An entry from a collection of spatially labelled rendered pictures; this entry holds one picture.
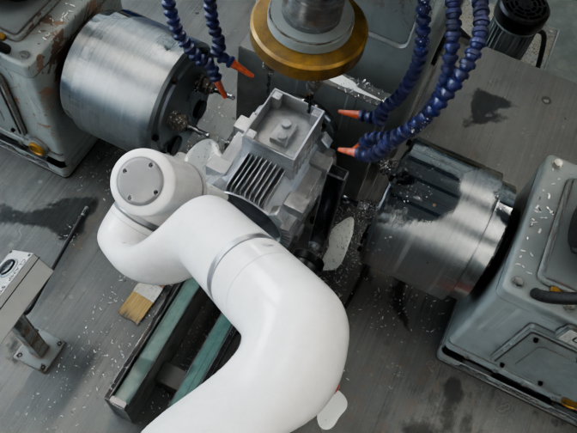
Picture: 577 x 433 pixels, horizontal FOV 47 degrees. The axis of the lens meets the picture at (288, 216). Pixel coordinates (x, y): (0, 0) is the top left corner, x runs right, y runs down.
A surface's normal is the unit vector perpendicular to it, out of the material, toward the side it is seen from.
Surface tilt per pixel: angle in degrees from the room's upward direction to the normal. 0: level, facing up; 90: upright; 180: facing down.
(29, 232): 0
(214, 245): 38
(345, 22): 0
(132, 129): 69
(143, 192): 31
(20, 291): 53
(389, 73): 90
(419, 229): 43
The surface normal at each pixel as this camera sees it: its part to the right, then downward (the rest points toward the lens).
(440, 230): -0.21, 0.13
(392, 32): -0.44, 0.77
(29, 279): 0.77, 0.05
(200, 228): -0.49, -0.62
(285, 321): -0.26, -0.48
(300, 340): -0.04, -0.40
